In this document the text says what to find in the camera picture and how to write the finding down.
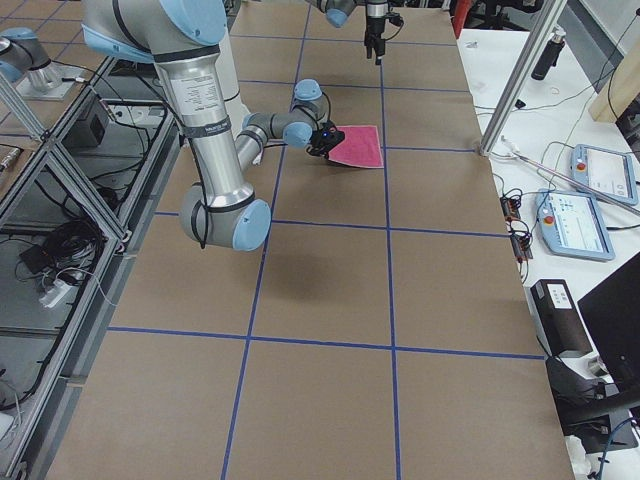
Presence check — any teach pendant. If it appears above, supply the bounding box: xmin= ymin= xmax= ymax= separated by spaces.
xmin=571 ymin=144 xmax=639 ymax=206
xmin=535 ymin=189 xmax=615 ymax=262

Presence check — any aluminium frame post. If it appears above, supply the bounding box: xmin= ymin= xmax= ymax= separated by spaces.
xmin=478 ymin=0 xmax=567 ymax=157

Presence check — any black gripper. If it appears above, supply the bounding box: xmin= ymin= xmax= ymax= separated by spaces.
xmin=306 ymin=127 xmax=345 ymax=159
xmin=364 ymin=0 xmax=403 ymax=65

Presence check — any black box with label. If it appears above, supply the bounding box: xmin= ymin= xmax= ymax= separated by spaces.
xmin=530 ymin=279 xmax=593 ymax=358

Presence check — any black power adapter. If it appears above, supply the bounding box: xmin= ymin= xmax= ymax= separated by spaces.
xmin=19 ymin=245 xmax=52 ymax=274

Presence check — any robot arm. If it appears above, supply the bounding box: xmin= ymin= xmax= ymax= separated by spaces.
xmin=82 ymin=1 xmax=345 ymax=251
xmin=308 ymin=0 xmax=404 ymax=66

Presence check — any small circuit board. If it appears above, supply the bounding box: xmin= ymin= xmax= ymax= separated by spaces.
xmin=500 ymin=196 xmax=521 ymax=221

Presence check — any black monitor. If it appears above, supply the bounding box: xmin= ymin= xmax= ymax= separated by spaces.
xmin=578 ymin=254 xmax=639 ymax=386

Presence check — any aluminium frame rail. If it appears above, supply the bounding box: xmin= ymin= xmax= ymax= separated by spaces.
xmin=1 ymin=59 xmax=179 ymax=479

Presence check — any pink and grey towel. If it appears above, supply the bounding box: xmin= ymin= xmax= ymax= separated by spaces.
xmin=328 ymin=125 xmax=383 ymax=169

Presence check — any black bottle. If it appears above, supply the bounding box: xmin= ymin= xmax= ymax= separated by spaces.
xmin=531 ymin=30 xmax=566 ymax=81

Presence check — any near teach pendant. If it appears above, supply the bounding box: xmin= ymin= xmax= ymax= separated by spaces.
xmin=535 ymin=189 xmax=615 ymax=262

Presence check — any black box under frame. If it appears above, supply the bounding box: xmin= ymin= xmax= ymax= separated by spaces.
xmin=63 ymin=96 xmax=109 ymax=149

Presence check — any white power strip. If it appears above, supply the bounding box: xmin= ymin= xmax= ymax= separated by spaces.
xmin=39 ymin=279 xmax=71 ymax=309

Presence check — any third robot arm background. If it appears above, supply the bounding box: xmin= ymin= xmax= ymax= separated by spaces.
xmin=1 ymin=27 xmax=71 ymax=101

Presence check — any far teach pendant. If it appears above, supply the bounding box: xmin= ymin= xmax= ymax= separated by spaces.
xmin=571 ymin=144 xmax=639 ymax=206

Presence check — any black monitor stand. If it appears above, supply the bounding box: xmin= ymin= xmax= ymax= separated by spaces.
xmin=545 ymin=358 xmax=639 ymax=454

